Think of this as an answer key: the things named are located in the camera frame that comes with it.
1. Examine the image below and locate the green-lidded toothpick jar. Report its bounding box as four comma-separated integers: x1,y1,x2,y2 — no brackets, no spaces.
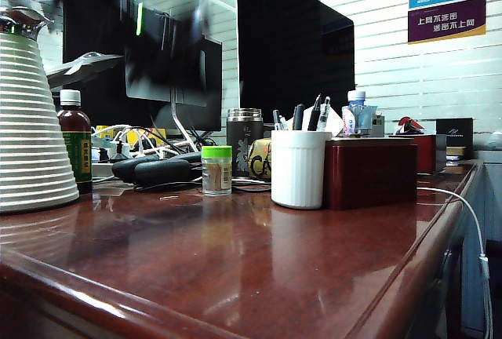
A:
201,145,233,197

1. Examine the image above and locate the white fluted pen holder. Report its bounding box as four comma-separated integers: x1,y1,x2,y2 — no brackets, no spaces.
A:
270,129,333,210

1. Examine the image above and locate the thick black pen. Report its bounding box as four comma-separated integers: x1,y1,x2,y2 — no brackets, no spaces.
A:
292,103,306,131

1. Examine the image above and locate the slim black pen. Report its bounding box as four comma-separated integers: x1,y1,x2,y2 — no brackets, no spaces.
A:
307,94,322,132

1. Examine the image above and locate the clear gel pen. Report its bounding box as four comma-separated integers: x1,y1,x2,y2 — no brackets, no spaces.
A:
319,96,332,132

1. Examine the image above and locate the red black desk ornament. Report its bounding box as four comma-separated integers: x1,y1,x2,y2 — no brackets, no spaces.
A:
394,115,427,136

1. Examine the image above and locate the gold tissue pack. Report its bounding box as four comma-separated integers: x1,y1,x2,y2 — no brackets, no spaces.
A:
248,137,275,182

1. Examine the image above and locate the black steel travel mug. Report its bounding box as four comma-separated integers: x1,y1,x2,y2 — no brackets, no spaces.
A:
226,108,264,178

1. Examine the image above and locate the white tissue sheet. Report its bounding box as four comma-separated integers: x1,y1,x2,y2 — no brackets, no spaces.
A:
282,104,346,138

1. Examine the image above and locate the dark grey over-ear headphones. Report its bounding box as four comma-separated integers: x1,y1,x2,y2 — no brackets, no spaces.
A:
111,152,205,188

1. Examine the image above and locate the clear water bottle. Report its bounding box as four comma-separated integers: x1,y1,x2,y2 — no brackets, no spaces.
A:
340,90,378,139

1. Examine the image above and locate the large black monitor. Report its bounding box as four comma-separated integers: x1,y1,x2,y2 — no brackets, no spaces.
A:
236,0,356,126

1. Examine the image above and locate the dark red lacquer box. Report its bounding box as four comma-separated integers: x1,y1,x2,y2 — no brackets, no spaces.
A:
322,137,419,211

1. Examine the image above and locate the yellow packet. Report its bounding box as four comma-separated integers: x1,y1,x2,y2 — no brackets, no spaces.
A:
96,125,168,148

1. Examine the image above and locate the white power strip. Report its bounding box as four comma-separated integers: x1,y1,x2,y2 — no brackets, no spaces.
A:
90,137,136,175

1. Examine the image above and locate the small red box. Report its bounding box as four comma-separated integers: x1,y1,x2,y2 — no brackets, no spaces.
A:
389,133,438,173

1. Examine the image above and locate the brown bottle white cap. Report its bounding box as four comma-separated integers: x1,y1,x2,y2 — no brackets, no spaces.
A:
56,89,93,195

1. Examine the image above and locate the silver model aircraft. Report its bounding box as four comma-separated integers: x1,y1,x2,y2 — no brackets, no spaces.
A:
45,51,126,89

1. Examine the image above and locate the AOC monitor back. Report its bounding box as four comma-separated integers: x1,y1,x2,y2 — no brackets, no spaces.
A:
62,0,224,152

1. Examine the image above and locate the black gift box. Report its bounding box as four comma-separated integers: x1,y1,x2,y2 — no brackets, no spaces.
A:
435,118,475,148

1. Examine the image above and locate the white ribbed thermos jug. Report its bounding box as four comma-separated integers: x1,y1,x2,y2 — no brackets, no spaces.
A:
0,5,81,214

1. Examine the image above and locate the purple and blue wall poster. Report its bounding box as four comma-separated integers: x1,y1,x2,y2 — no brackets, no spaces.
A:
407,0,488,45

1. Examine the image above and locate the white charging cable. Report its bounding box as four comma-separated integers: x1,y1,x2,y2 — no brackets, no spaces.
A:
416,186,493,339

